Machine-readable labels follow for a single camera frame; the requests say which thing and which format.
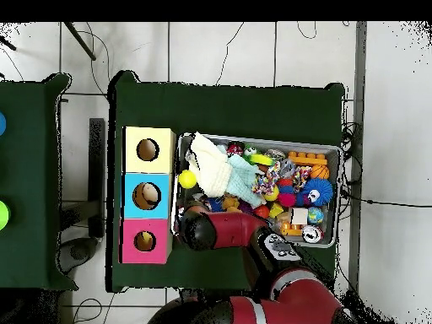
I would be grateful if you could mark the wooden box with three holes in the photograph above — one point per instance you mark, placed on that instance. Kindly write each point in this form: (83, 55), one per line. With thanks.
(147, 196)

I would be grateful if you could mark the pale wooden cube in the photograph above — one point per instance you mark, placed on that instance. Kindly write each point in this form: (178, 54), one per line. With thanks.
(300, 216)

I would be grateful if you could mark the yellow smiley ball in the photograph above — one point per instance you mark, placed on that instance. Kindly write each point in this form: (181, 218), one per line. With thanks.
(187, 179)

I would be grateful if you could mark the green side table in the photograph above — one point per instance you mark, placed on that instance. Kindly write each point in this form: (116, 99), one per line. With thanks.
(30, 182)

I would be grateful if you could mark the cream knitted cloth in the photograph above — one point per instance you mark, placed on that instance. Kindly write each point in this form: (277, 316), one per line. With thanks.
(209, 169)

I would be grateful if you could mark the long orange toy brick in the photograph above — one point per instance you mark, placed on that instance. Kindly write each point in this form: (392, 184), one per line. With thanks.
(307, 158)

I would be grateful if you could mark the mint green knitted cloth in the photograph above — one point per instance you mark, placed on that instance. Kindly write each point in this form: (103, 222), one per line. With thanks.
(244, 181)

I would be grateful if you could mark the blue spiky ball with eyes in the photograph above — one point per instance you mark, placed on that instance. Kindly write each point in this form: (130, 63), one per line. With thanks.
(320, 192)

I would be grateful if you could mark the shallow clear mesh bin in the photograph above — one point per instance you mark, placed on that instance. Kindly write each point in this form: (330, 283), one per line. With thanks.
(324, 152)

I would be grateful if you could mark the silver topped dark can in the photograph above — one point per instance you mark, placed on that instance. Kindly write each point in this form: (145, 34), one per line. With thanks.
(312, 233)

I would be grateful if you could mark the dark green table cloth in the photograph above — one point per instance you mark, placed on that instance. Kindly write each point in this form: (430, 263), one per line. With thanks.
(223, 108)

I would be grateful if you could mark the orange toy basketball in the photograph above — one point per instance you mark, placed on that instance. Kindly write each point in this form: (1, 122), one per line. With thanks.
(320, 171)

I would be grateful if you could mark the green disc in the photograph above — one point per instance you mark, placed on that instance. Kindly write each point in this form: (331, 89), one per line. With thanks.
(2, 214)

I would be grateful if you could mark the pink spiky ball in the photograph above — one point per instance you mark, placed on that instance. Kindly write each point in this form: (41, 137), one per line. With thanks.
(287, 199)

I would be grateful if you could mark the black tripod leg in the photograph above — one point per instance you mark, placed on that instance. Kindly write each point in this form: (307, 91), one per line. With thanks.
(79, 40)

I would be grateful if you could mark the small globe ball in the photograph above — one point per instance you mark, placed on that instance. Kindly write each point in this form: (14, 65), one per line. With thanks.
(315, 215)

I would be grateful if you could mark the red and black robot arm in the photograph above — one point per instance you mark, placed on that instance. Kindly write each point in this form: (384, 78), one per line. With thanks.
(297, 304)

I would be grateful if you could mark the blue disc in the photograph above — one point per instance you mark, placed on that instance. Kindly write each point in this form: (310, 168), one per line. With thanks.
(1, 123)

